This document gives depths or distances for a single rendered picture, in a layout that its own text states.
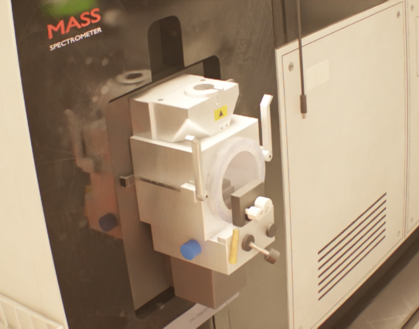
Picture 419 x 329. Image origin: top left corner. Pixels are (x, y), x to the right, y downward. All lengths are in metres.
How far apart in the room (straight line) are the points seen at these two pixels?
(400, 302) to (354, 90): 0.44
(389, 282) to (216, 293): 0.68
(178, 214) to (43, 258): 0.15
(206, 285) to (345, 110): 0.41
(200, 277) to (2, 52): 0.34
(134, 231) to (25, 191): 0.16
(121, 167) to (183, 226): 0.09
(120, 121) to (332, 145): 0.43
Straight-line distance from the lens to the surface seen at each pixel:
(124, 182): 0.82
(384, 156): 1.33
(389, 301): 1.45
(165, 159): 0.80
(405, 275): 1.53
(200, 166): 0.76
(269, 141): 0.85
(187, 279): 0.89
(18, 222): 0.78
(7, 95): 0.72
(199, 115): 0.79
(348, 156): 1.21
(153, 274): 0.90
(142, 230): 0.87
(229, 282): 0.89
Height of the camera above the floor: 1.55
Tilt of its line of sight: 24 degrees down
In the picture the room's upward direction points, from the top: 5 degrees counter-clockwise
